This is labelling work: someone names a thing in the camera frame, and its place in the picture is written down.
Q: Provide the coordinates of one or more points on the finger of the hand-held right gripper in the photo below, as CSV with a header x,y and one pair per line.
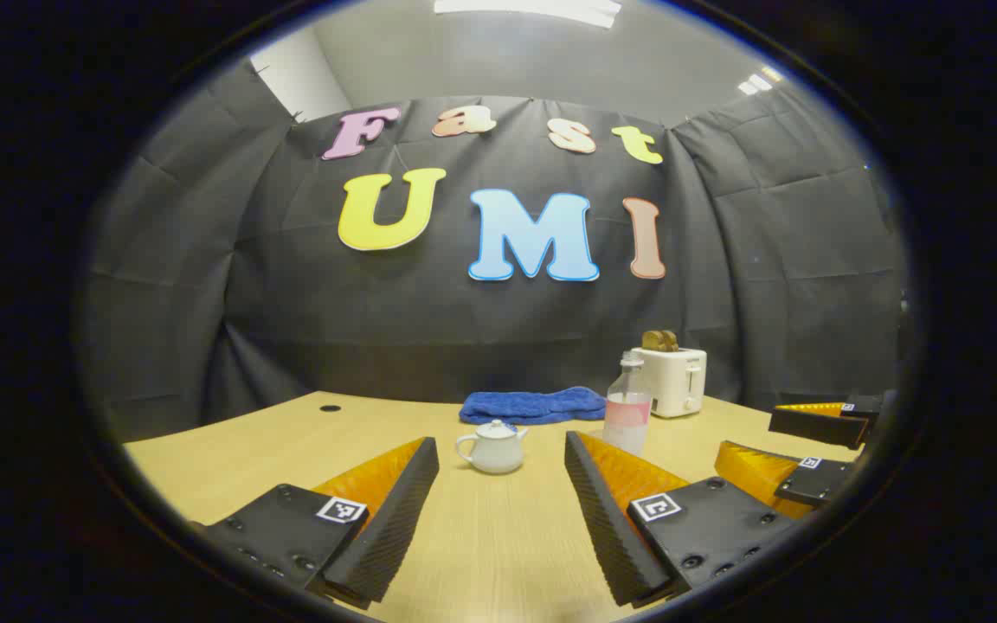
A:
x,y
810,426
814,483

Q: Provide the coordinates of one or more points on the clear plastic water bottle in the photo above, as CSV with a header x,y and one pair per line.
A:
x,y
627,415

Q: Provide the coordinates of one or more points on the small ceiling light panel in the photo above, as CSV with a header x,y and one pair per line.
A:
x,y
758,80

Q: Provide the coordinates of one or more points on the white toaster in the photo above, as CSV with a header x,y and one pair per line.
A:
x,y
676,381

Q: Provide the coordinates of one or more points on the brown bread slice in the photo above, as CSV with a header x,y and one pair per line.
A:
x,y
652,342
672,343

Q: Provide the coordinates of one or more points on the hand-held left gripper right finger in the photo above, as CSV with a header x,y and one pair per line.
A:
x,y
602,528

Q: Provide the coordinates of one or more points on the white teacup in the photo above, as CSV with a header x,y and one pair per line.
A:
x,y
494,457

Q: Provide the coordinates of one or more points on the blue towel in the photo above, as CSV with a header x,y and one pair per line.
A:
x,y
533,407

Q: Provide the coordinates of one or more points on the black backdrop cloth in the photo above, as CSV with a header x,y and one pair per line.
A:
x,y
377,329

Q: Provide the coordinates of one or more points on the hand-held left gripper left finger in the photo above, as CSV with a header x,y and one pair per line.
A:
x,y
395,519

